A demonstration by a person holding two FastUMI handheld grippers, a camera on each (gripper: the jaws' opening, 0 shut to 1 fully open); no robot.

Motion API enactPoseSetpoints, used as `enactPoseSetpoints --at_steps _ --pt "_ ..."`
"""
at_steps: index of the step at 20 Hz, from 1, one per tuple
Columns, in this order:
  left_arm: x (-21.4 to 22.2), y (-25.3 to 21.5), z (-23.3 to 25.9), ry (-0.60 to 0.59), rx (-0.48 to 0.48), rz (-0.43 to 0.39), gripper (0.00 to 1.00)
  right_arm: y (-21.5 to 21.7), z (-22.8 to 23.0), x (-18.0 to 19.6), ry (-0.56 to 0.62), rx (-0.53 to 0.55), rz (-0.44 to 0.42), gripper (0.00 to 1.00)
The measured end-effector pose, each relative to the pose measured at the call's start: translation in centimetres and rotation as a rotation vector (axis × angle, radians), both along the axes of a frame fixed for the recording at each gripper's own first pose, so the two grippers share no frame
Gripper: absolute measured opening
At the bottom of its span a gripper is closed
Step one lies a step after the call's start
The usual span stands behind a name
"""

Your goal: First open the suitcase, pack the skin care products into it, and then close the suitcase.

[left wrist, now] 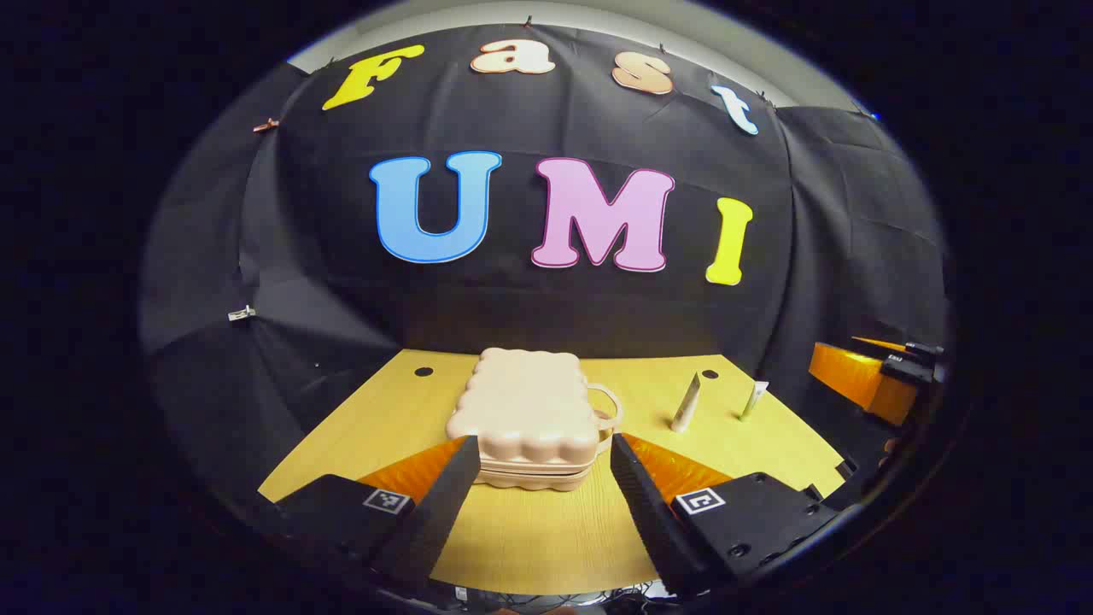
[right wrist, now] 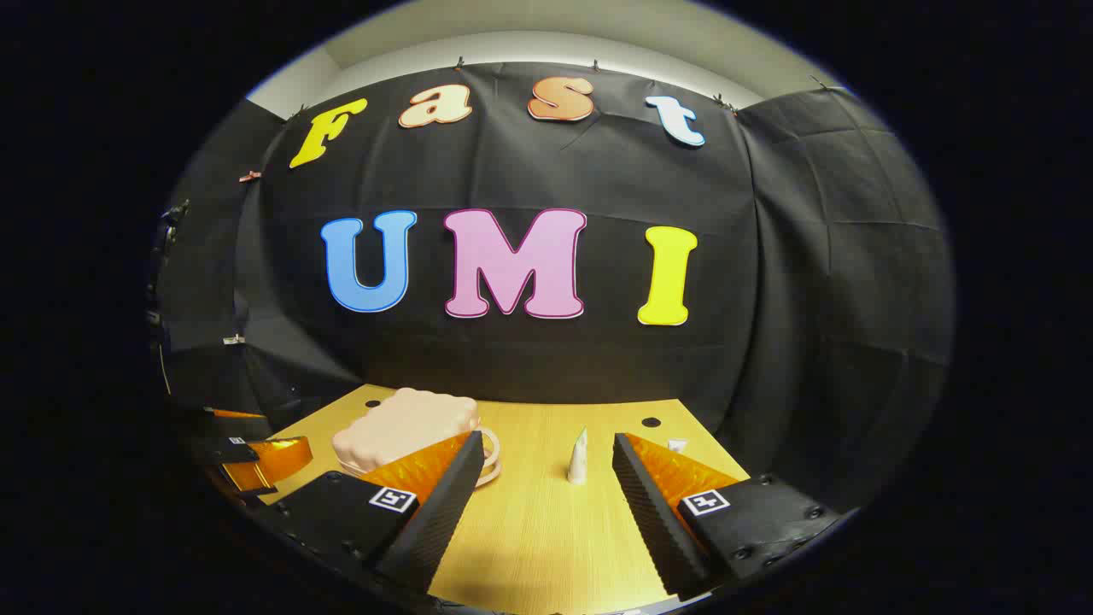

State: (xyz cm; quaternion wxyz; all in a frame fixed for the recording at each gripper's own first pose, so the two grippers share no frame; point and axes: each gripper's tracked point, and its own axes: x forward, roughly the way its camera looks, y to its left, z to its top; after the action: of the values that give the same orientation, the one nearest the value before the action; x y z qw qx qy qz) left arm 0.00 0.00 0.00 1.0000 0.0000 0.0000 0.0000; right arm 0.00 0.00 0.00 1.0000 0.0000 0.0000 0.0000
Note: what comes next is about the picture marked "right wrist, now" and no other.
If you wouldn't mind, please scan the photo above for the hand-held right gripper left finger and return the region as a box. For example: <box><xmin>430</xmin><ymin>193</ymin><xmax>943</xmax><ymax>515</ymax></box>
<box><xmin>273</xmin><ymin>431</ymin><xmax>486</xmax><ymax>596</ymax></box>

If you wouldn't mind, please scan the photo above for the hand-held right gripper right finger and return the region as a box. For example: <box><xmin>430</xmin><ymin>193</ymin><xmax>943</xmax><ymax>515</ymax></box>
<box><xmin>611</xmin><ymin>432</ymin><xmax>844</xmax><ymax>601</ymax></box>

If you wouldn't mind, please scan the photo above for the pink suitcase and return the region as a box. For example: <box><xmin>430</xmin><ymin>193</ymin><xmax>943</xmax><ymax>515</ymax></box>
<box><xmin>331</xmin><ymin>387</ymin><xmax>501</xmax><ymax>489</ymax></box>

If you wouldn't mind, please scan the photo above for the white green skincare tube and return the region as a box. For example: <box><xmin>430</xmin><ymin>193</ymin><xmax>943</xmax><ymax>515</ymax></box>
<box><xmin>567</xmin><ymin>426</ymin><xmax>590</xmax><ymax>486</ymax></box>

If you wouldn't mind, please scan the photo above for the black backdrop cloth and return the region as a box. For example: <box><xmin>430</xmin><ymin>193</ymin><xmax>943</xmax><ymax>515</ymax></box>
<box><xmin>147</xmin><ymin>60</ymin><xmax>956</xmax><ymax>513</ymax></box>

